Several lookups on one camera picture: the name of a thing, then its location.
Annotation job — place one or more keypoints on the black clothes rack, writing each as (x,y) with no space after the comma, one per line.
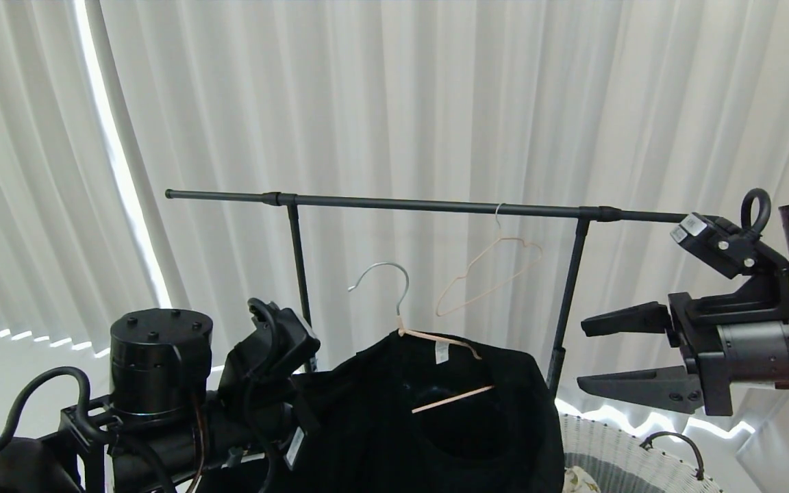
(401,204)

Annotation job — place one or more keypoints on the white curtain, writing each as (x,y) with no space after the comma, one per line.
(435,103)

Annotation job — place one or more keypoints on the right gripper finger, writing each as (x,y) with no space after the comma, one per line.
(648,387)
(631,318)

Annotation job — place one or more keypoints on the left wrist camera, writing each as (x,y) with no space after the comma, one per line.
(292,339)

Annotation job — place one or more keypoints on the cream printed garment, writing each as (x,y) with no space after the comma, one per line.
(576,481)

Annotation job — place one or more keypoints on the pink clothes hanger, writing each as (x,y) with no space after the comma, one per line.
(498,222)
(405,277)

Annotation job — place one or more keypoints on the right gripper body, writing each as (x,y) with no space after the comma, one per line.
(757,352)

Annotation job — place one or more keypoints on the white laundry basket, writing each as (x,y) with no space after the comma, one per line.
(614,452)

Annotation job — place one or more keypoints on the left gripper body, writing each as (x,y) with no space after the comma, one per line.
(264,431)

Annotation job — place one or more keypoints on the black garment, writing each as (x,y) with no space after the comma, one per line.
(381,424)

